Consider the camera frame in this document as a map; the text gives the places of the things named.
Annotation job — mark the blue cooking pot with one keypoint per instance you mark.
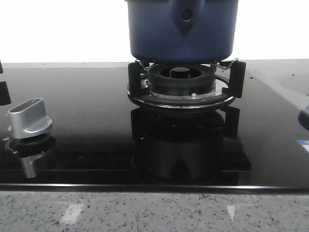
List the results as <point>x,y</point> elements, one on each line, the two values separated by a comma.
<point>182,31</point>

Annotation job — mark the black gas burner head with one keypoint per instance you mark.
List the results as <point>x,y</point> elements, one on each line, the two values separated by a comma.
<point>181,80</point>

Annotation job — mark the black glass cooktop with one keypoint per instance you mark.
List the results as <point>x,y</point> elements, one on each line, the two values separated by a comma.
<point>101,141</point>

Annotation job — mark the silver stove control knob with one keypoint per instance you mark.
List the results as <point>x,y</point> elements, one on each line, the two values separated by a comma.
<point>29,119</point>

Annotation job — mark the left black pan support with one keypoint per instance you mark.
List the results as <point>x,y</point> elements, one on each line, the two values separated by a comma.
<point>4,94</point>

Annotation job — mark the blue sticker label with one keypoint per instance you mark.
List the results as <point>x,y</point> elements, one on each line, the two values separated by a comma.
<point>304,144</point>

